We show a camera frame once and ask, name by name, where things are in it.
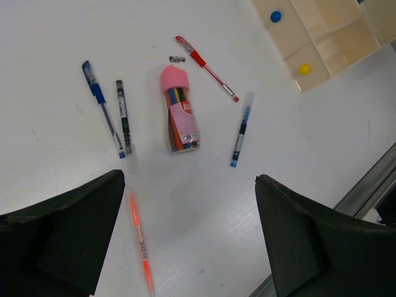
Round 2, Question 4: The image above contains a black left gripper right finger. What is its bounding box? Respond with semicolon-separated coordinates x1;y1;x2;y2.
255;174;395;296

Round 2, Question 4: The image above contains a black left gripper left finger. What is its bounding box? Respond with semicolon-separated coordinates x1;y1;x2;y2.
1;170;125;296

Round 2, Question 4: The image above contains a pink capped marker bottle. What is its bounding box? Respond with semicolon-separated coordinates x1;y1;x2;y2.
160;65;200;154

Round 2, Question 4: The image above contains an orange highlighter pen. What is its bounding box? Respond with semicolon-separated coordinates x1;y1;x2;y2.
126;186;155;296

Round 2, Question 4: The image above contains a black gel pen clear cap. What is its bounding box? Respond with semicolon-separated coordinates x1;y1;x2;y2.
116;80;139;174

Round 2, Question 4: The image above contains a blue capped gel pen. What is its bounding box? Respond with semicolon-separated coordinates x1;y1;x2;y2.
82;60;126;159

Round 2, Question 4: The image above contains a blue refill pen clear cap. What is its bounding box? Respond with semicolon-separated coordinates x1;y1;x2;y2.
230;92;255;168

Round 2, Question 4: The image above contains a yellow tray knob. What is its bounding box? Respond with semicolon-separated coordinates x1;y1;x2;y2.
299;64;311;76

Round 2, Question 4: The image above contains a wooden compartment tray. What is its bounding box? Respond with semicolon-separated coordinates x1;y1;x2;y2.
252;0;395;92

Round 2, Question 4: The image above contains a red gel pen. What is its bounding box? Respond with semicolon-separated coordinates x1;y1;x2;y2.
174;35;239;102

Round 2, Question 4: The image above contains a blue tray knob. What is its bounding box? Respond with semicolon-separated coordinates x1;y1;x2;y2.
270;11;282;23

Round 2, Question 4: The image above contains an aluminium frame rail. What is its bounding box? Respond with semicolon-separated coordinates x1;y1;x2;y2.
254;148;395;296

